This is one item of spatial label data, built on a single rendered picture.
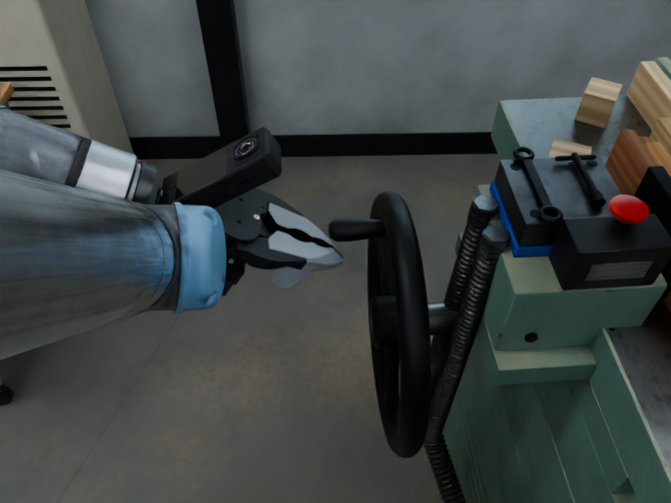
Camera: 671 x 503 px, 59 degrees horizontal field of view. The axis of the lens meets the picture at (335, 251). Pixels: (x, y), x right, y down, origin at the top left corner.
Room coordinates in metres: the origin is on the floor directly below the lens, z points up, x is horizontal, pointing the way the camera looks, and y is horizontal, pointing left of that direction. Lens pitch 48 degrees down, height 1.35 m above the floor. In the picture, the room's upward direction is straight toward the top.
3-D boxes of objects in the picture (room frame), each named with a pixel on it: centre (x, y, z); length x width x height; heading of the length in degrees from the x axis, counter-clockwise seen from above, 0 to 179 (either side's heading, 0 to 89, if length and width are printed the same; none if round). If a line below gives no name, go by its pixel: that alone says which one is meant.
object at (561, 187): (0.37, -0.21, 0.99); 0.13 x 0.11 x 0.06; 4
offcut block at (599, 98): (0.64, -0.33, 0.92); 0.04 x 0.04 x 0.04; 61
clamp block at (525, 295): (0.38, -0.21, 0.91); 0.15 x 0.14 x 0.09; 4
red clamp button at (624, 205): (0.34, -0.24, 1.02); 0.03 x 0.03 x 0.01
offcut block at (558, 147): (0.52, -0.26, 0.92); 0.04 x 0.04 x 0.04; 68
